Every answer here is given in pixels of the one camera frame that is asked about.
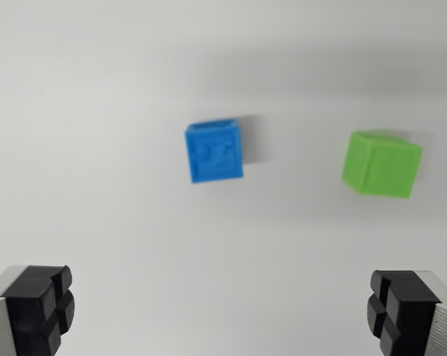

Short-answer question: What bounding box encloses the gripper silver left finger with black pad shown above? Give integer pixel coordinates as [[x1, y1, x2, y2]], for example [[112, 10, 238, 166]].
[[0, 264, 76, 356]]

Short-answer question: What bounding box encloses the blue embossed cube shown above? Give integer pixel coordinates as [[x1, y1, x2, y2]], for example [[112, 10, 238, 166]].
[[184, 117, 245, 185]]

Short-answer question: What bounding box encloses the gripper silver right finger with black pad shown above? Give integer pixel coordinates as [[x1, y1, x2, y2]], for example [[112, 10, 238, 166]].
[[365, 269, 447, 356]]

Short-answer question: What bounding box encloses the green embossed cube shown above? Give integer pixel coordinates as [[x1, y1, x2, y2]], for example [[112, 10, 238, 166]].
[[340, 128, 423, 200]]

